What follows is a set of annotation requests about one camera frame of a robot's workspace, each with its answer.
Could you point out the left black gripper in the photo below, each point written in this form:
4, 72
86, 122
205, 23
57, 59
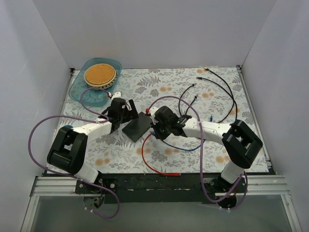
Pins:
128, 113

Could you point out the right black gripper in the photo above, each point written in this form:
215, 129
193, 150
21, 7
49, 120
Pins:
156, 128

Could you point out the black network switch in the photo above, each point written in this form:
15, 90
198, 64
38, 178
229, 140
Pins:
136, 128

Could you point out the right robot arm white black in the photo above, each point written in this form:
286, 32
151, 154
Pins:
240, 142

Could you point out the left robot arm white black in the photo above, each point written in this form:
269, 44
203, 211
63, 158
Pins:
70, 144

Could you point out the blue transparent plastic tray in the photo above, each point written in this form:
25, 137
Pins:
92, 96

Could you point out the woven orange round basket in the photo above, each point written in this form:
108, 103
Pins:
100, 75

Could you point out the small blue plastic cup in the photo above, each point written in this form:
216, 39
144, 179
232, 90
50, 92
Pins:
68, 126

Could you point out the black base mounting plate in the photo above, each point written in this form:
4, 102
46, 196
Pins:
154, 188

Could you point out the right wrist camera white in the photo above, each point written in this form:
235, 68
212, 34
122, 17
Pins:
150, 112

